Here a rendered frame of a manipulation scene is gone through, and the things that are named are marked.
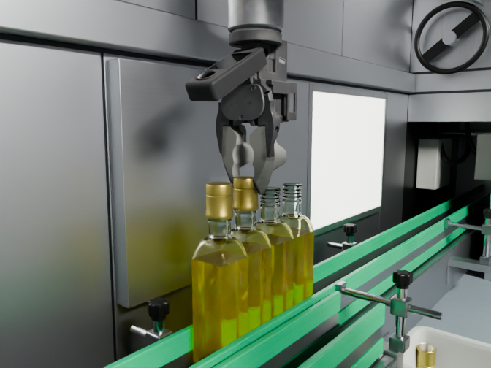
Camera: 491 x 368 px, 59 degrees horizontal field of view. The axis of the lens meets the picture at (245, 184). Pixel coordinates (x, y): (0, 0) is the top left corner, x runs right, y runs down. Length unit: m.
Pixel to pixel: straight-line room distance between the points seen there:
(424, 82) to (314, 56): 0.65
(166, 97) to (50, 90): 0.16
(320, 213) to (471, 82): 0.72
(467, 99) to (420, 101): 0.14
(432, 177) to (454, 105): 0.29
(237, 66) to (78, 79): 0.20
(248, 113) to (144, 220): 0.21
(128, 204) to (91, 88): 0.16
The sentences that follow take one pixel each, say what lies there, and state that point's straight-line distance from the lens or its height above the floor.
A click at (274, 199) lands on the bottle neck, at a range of 0.64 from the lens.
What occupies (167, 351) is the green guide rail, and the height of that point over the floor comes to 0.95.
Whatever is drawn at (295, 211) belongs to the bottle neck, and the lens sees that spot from 0.69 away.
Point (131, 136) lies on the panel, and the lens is 0.61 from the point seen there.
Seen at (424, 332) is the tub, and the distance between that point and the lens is 0.96.
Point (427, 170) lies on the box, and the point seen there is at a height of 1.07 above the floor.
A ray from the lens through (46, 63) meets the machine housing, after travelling 0.59.
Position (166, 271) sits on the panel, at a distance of 0.68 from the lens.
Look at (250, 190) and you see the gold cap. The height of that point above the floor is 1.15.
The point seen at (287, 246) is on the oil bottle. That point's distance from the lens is 0.65.
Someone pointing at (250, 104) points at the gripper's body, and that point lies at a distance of 0.58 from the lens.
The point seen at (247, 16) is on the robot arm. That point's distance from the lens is 0.59.
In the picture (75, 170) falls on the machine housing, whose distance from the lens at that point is 0.60.
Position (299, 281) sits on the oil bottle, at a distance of 0.70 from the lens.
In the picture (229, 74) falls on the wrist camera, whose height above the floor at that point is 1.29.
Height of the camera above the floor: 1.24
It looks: 8 degrees down
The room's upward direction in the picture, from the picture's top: straight up
